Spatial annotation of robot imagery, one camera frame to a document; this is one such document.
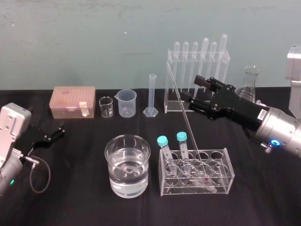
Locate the thin dark left gripper cable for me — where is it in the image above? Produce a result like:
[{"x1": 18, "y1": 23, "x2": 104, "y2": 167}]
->
[{"x1": 23, "y1": 155, "x2": 52, "y2": 194}]

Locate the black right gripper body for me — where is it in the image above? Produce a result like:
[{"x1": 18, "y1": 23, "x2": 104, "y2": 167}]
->
[{"x1": 206, "y1": 86, "x2": 270, "y2": 132}]

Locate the glass conical flask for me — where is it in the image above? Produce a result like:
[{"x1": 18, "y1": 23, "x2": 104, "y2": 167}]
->
[{"x1": 236, "y1": 64, "x2": 260, "y2": 104}]

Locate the long glass thermometer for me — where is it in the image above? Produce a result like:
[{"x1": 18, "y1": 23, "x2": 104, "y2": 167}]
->
[{"x1": 166, "y1": 63, "x2": 217, "y2": 193}]

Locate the plastic graduated cylinder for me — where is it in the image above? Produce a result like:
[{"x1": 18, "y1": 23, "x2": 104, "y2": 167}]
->
[{"x1": 143, "y1": 73, "x2": 159, "y2": 117}]

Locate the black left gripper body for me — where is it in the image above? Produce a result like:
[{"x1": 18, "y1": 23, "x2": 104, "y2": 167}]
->
[{"x1": 16, "y1": 124, "x2": 49, "y2": 152}]

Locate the thin dark gripper cable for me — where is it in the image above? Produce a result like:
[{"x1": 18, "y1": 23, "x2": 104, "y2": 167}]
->
[
  {"x1": 23, "y1": 155, "x2": 52, "y2": 194},
  {"x1": 244, "y1": 130, "x2": 275, "y2": 155}
]

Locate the clear acrylic test tube rack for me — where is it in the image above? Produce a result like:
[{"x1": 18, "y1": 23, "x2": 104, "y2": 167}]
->
[{"x1": 158, "y1": 147, "x2": 236, "y2": 197}]

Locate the black table cloth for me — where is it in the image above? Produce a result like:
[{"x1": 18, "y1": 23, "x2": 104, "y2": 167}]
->
[{"x1": 0, "y1": 87, "x2": 301, "y2": 226}]

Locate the pink translucent pipette tip box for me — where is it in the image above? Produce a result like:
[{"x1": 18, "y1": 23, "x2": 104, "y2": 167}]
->
[{"x1": 49, "y1": 86, "x2": 96, "y2": 119}]

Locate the teal capped centrifuge tube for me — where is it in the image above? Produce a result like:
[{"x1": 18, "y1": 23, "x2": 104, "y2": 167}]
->
[
  {"x1": 176, "y1": 131, "x2": 193, "y2": 175},
  {"x1": 157, "y1": 135, "x2": 179, "y2": 177}
]

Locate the thin dark right gripper cable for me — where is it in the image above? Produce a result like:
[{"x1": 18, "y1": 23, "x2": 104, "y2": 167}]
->
[{"x1": 244, "y1": 130, "x2": 275, "y2": 155}]

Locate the small glass beaker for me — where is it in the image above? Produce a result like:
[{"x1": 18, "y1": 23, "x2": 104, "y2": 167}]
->
[{"x1": 98, "y1": 97, "x2": 115, "y2": 119}]

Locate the translucent plastic measuring cup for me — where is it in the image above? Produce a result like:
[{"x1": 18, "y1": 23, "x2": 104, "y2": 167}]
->
[{"x1": 114, "y1": 89, "x2": 138, "y2": 118}]

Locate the beige tape strip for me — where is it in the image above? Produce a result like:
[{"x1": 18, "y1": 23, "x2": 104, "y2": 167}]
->
[{"x1": 78, "y1": 101, "x2": 90, "y2": 118}]

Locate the clear acrylic pipette stand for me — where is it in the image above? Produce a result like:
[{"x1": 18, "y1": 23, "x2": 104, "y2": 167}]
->
[{"x1": 164, "y1": 48, "x2": 231, "y2": 114}]

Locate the large glass beaker with water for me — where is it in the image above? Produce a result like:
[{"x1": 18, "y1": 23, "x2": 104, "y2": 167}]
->
[{"x1": 104, "y1": 134, "x2": 151, "y2": 198}]

